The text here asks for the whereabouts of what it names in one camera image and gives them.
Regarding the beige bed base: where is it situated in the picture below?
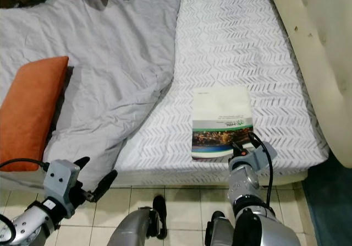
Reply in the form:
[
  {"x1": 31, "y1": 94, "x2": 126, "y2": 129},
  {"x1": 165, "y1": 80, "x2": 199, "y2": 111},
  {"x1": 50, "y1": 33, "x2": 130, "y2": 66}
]
[{"x1": 115, "y1": 170, "x2": 307, "y2": 189}]

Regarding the white softcover book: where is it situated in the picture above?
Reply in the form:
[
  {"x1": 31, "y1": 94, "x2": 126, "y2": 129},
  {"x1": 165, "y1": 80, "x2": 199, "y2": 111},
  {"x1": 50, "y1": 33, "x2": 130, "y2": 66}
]
[{"x1": 191, "y1": 85, "x2": 255, "y2": 162}]

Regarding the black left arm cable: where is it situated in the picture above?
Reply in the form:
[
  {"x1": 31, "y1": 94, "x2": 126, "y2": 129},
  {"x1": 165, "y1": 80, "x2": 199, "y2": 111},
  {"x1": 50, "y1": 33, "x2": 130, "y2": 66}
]
[{"x1": 0, "y1": 157, "x2": 53, "y2": 244}]

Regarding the orange pillow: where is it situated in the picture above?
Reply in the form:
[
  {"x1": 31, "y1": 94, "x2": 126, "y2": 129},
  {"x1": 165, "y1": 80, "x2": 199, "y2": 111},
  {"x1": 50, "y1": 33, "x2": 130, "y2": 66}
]
[{"x1": 0, "y1": 56, "x2": 70, "y2": 173}]

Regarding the grey robot right leg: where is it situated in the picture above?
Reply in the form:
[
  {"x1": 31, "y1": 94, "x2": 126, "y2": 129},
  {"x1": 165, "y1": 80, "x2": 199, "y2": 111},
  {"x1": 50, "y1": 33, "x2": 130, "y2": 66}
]
[{"x1": 203, "y1": 210, "x2": 238, "y2": 246}]

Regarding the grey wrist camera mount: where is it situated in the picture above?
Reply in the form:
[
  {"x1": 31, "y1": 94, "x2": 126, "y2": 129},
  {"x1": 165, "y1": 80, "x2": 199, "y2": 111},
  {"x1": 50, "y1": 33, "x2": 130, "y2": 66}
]
[
  {"x1": 244, "y1": 141, "x2": 278, "y2": 173},
  {"x1": 43, "y1": 158, "x2": 84, "y2": 212}
]

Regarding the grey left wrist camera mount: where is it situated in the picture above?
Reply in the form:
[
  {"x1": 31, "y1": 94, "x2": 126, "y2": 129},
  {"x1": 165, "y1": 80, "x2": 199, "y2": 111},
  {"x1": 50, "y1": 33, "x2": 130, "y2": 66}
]
[{"x1": 43, "y1": 158, "x2": 84, "y2": 212}]

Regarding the grey robot left leg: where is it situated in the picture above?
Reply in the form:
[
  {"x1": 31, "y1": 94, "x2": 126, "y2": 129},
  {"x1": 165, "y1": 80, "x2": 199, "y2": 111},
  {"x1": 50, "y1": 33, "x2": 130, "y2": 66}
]
[{"x1": 107, "y1": 195, "x2": 169, "y2": 246}]

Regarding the mattress with white chevron sheet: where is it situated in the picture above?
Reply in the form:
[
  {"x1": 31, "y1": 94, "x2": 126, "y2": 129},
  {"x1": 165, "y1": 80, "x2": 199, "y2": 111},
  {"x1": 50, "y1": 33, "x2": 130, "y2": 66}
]
[{"x1": 112, "y1": 0, "x2": 331, "y2": 176}]

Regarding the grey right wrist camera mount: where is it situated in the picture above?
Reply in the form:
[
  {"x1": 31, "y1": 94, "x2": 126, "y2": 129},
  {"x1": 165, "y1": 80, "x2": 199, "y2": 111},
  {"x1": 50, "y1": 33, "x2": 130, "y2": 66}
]
[{"x1": 244, "y1": 141, "x2": 278, "y2": 173}]

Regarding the grey duvet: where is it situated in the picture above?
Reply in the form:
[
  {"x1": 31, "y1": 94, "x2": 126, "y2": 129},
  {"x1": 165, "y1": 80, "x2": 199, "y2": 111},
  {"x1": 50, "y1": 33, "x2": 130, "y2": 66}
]
[{"x1": 0, "y1": 0, "x2": 182, "y2": 195}]

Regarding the grey robot leg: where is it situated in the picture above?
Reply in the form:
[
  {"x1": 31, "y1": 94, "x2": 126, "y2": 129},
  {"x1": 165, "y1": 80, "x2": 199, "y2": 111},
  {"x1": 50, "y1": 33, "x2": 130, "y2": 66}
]
[
  {"x1": 203, "y1": 210, "x2": 238, "y2": 246},
  {"x1": 107, "y1": 195, "x2": 169, "y2": 246}
]

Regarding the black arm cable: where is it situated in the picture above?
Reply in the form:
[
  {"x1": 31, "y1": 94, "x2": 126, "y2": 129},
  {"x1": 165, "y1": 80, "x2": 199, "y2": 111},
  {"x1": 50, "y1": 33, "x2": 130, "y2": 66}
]
[
  {"x1": 0, "y1": 157, "x2": 53, "y2": 244},
  {"x1": 247, "y1": 131, "x2": 274, "y2": 209}
]

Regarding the beige upholstered headboard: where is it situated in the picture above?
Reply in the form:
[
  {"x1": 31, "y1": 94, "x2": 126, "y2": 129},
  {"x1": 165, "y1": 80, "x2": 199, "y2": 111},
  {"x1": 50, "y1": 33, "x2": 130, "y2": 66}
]
[{"x1": 263, "y1": 0, "x2": 352, "y2": 171}]

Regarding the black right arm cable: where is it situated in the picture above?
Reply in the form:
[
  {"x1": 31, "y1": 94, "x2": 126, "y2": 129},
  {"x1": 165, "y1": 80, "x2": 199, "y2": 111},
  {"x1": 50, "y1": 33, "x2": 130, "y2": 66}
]
[{"x1": 247, "y1": 131, "x2": 274, "y2": 209}]

